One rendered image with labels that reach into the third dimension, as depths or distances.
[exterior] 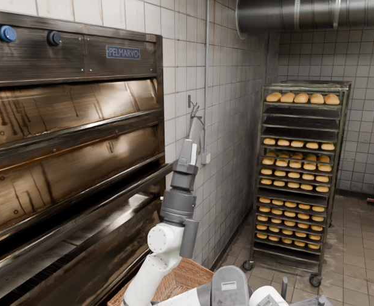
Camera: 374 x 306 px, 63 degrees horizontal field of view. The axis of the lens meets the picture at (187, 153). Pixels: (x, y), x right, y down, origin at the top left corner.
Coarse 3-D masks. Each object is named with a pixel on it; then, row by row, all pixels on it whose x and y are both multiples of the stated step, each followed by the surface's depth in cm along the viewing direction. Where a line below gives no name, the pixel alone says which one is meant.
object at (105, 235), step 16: (144, 208) 170; (112, 224) 153; (128, 224) 158; (96, 240) 139; (64, 256) 127; (80, 256) 129; (48, 272) 118; (64, 272) 122; (16, 288) 109; (32, 288) 109; (0, 304) 102; (16, 304) 104
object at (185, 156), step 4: (188, 140) 77; (184, 144) 77; (188, 144) 77; (184, 148) 77; (188, 148) 77; (180, 152) 77; (184, 152) 77; (188, 152) 77; (180, 156) 77; (184, 156) 77; (188, 156) 77; (180, 160) 77; (184, 160) 76; (188, 160) 77
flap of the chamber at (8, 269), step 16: (128, 176) 161; (144, 176) 154; (160, 176) 153; (112, 192) 135; (80, 208) 121; (112, 208) 121; (48, 224) 110; (80, 224) 106; (16, 240) 100; (32, 240) 98; (48, 240) 95; (0, 256) 90; (32, 256) 90; (0, 272) 81
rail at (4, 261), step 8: (176, 160) 168; (160, 168) 156; (168, 168) 160; (152, 176) 147; (136, 184) 135; (120, 192) 126; (128, 192) 130; (104, 200) 119; (112, 200) 121; (96, 208) 113; (80, 216) 106; (88, 216) 110; (64, 224) 101; (72, 224) 103; (56, 232) 98; (40, 240) 92; (24, 248) 88; (32, 248) 90; (8, 256) 84; (16, 256) 86; (0, 264) 82
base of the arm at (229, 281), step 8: (216, 272) 82; (224, 272) 81; (232, 272) 80; (240, 272) 79; (216, 280) 80; (224, 280) 79; (232, 280) 79; (240, 280) 78; (216, 288) 79; (224, 288) 78; (232, 288) 77; (240, 288) 76; (216, 296) 77; (224, 296) 77; (232, 296) 76; (240, 296) 75; (248, 296) 75; (216, 304) 76; (224, 304) 75; (232, 304) 75; (240, 304) 74; (248, 304) 74
